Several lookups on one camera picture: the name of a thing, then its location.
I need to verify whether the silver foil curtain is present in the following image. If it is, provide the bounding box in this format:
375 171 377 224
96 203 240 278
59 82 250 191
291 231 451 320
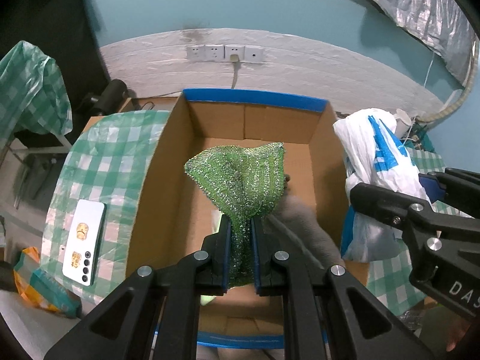
363 0 480 87

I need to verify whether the thin white cable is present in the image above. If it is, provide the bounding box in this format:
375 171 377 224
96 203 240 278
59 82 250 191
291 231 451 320
424 52 436 90

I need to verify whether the teal plastic basket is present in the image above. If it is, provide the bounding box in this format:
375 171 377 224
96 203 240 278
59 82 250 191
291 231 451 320
410 125 437 152

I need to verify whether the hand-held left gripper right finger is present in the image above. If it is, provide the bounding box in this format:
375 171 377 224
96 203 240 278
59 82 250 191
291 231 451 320
250 215 436 360

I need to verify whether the light green cloth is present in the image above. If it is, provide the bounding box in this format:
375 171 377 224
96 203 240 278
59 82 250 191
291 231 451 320
200 210 225 306

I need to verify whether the green checked plastic bag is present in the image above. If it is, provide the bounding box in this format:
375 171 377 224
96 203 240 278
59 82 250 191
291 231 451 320
0 40 74 147

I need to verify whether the black hanging clothing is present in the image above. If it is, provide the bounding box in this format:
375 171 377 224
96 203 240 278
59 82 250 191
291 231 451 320
0 0 113 92

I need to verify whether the green knitted mesh cloth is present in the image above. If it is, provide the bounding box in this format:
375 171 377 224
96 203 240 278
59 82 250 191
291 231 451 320
184 142 287 289

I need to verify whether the grey towel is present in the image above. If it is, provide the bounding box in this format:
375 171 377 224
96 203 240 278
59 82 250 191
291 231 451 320
268 195 344 271

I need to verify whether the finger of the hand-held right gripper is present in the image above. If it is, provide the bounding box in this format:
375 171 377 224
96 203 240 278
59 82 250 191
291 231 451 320
350 182 480 264
418 168 480 218

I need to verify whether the white electric kettle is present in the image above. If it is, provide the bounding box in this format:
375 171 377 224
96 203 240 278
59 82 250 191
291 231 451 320
395 108 413 136

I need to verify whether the white sheet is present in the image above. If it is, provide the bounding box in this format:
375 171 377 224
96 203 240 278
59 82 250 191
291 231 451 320
0 289 81 360

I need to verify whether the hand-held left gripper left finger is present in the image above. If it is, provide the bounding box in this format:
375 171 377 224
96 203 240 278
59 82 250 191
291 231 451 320
43 214 231 360

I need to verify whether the green checked plastic tablecloth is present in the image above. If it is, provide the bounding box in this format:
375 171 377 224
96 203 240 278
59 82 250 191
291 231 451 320
39 109 171 304
365 139 480 314

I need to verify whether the beige striped hose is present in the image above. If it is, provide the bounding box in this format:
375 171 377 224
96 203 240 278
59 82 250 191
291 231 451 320
416 41 479 122

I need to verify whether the metal frame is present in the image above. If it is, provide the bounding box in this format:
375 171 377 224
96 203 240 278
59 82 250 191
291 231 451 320
5 129 74 211

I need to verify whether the white smartphone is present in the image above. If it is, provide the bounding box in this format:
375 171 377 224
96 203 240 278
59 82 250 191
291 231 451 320
62 199 107 287

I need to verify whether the black cylindrical roller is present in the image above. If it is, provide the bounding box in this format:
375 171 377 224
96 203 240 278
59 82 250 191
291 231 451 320
80 79 128 116

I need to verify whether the person's right hand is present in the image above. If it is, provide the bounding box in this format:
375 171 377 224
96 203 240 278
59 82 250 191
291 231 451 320
446 317 474 350

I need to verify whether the beige plug with cable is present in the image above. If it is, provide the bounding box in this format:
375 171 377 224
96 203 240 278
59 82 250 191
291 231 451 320
229 54 241 90

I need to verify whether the orange and green packet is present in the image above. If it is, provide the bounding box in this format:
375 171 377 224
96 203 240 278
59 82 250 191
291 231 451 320
14 247 82 317

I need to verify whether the white and blue plastic bag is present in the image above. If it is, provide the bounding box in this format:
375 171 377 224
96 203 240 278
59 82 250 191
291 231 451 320
333 108 432 263

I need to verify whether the blue-edged cardboard box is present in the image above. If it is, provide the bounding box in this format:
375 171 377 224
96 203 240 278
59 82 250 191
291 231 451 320
124 88 370 349

